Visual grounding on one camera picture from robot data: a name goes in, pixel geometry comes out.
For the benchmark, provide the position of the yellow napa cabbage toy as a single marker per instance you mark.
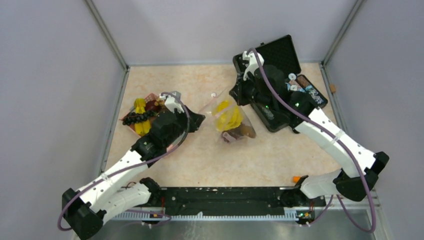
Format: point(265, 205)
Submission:
point(227, 116)

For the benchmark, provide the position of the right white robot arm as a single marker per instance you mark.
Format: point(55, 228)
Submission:
point(359, 167)

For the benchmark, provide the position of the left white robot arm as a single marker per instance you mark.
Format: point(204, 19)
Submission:
point(87, 209)

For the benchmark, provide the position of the pink plastic food basket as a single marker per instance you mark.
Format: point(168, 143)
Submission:
point(156, 119)

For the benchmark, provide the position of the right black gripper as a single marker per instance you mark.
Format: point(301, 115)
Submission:
point(239, 87)

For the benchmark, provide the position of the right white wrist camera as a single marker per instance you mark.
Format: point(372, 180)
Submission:
point(254, 61)

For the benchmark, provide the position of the clear zip top bag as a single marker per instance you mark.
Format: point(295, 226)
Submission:
point(215, 100)

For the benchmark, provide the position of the black poker chip case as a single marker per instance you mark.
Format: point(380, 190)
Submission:
point(282, 68)

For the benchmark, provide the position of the brown mushroom toy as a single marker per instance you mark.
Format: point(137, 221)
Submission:
point(247, 131)

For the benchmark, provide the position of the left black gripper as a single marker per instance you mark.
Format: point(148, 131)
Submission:
point(195, 120)

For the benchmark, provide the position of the dark black grape bunch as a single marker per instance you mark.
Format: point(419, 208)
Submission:
point(134, 118)

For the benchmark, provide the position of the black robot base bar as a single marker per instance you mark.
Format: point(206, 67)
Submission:
point(224, 201)

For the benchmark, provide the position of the yellow banana bunch toy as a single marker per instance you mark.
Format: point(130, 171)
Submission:
point(142, 124)

